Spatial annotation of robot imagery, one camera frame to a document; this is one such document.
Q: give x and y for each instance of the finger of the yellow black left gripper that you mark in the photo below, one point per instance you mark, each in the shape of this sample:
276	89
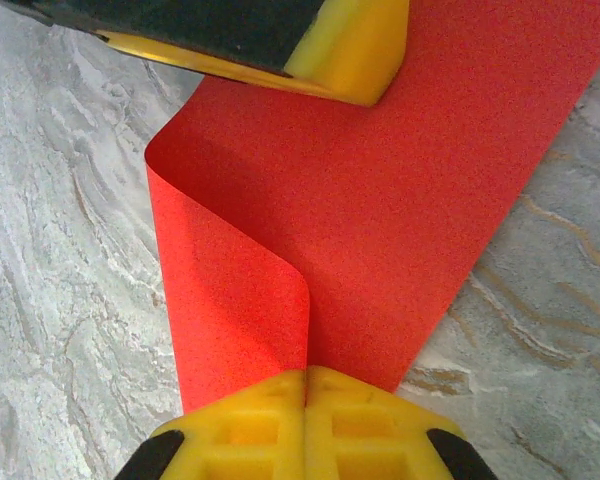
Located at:
230	30

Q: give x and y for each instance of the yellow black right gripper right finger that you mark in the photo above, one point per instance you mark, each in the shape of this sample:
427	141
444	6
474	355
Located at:
375	430

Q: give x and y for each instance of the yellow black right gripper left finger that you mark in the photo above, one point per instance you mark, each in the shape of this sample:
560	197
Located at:
240	430

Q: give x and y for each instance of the red paper sheet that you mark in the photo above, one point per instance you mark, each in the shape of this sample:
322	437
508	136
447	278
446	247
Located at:
380	210

